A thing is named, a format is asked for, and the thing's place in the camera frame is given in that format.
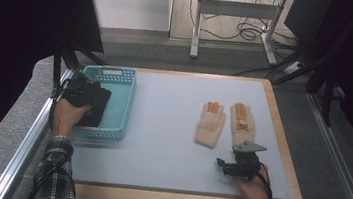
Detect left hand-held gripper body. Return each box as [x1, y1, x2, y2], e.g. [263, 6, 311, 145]
[58, 69, 107, 111]

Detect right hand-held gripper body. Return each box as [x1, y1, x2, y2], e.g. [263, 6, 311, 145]
[228, 138, 269, 183]

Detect black cloth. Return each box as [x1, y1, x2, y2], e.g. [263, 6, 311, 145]
[77, 83, 113, 130]

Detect beige knit glove with ornament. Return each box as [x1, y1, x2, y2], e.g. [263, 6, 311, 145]
[224, 101, 259, 151]

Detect teal plastic basket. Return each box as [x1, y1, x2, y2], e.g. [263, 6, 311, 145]
[71, 61, 140, 144]

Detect person's left hand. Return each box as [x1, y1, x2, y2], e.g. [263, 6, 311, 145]
[48, 98, 94, 142]

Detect person's right hand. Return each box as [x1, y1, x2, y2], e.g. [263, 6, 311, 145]
[231, 162, 280, 199]

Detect black tripod stand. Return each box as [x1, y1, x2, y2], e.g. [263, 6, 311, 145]
[49, 35, 111, 96]

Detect grey-blue table mat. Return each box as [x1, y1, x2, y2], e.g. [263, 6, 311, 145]
[69, 61, 304, 199]

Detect black metal stand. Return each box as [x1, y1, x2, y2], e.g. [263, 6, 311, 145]
[268, 0, 353, 131]

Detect white power strip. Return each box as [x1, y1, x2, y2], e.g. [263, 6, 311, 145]
[282, 58, 305, 78]

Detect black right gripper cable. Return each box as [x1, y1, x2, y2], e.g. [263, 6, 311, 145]
[253, 162, 278, 199]

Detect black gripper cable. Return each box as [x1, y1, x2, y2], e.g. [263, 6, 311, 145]
[25, 157, 70, 199]
[253, 162, 278, 199]

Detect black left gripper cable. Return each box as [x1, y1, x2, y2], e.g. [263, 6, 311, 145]
[25, 157, 70, 199]

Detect tangle of black floor cables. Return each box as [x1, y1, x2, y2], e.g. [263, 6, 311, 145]
[183, 0, 306, 61]

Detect white metal desk frame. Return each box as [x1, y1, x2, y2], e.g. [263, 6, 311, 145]
[188, 0, 286, 69]

